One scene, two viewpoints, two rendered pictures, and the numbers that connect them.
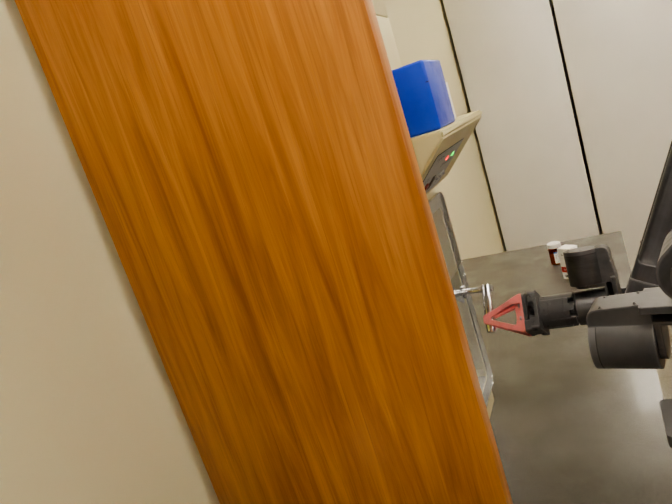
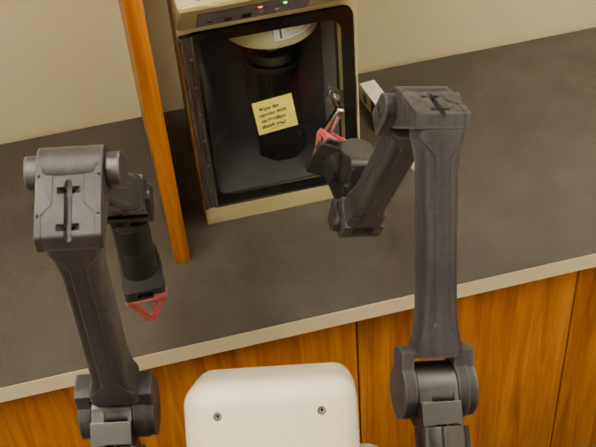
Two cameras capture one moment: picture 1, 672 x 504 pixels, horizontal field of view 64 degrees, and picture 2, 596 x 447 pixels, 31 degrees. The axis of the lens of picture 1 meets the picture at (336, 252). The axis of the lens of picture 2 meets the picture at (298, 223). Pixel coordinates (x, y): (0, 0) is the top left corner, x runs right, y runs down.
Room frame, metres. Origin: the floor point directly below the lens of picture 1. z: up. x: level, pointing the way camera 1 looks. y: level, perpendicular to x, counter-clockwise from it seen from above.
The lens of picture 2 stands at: (-0.11, -1.43, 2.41)
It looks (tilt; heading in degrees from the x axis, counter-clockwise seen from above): 43 degrees down; 52
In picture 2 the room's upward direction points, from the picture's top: 5 degrees counter-clockwise
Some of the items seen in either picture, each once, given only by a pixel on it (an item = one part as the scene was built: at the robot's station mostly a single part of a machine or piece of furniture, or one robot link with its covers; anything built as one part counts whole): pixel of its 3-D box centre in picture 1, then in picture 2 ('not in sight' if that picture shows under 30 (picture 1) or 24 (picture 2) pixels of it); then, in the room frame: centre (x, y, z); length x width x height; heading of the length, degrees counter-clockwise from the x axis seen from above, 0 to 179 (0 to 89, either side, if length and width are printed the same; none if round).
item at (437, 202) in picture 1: (450, 321); (277, 112); (0.87, -0.15, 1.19); 0.30 x 0.01 x 0.40; 152
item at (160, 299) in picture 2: not in sight; (146, 294); (0.44, -0.31, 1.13); 0.07 x 0.07 x 0.09; 62
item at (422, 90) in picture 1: (406, 103); not in sight; (0.77, -0.16, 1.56); 0.10 x 0.10 x 0.09; 62
